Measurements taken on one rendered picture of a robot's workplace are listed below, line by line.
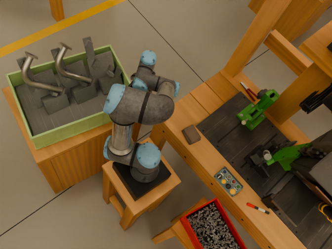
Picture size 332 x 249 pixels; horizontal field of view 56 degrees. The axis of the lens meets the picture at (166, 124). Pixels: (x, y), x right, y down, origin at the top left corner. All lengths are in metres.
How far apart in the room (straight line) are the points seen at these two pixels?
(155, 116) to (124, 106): 0.11
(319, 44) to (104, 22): 2.30
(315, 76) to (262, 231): 0.86
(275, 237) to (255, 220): 0.14
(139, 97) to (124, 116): 0.09
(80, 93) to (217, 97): 0.84
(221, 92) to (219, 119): 0.21
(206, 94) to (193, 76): 1.16
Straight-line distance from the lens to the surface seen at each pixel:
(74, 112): 1.87
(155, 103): 1.07
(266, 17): 1.78
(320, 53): 1.58
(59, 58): 1.71
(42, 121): 1.87
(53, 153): 1.85
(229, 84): 2.10
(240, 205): 1.79
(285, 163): 1.69
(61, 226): 2.55
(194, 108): 1.93
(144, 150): 1.44
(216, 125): 1.90
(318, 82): 1.78
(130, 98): 1.07
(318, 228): 2.00
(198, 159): 1.78
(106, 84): 1.88
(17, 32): 3.36
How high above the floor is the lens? 2.52
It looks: 63 degrees down
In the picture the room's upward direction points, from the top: 24 degrees clockwise
